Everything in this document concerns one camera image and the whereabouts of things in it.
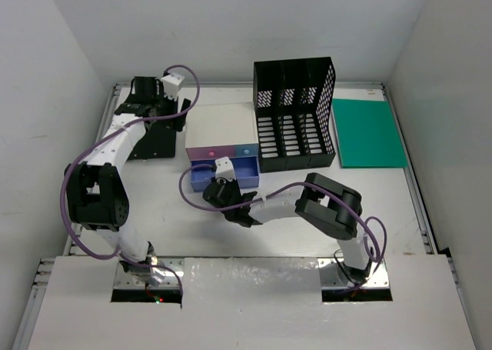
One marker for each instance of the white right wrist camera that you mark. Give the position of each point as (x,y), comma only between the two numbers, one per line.
(224,169)

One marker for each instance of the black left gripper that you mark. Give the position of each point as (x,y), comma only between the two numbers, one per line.
(171,103)

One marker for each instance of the black mesh file organizer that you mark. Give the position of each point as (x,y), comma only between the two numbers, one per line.
(292,103)

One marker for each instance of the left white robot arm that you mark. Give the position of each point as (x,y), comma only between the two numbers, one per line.
(97,200)

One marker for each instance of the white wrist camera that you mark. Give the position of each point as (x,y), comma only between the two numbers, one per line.
(172,84)
(224,169)

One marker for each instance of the purple bottom drawer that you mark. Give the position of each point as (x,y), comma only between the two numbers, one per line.
(246,170)

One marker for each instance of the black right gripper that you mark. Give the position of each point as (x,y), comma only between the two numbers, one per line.
(227,181)

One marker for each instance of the pink drawer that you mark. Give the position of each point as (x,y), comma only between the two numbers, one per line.
(213,152)

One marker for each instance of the green folder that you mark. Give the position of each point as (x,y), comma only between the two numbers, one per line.
(367,135)

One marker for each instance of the white drawer cabinet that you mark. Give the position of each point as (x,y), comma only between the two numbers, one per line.
(221,125)

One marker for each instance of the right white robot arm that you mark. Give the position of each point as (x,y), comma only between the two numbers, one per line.
(332,208)

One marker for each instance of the black flat board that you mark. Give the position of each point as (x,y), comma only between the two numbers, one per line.
(158,142)

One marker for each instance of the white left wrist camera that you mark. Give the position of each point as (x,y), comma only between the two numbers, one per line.
(172,84)

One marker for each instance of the light blue small drawer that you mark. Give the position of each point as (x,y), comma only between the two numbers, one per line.
(246,150)

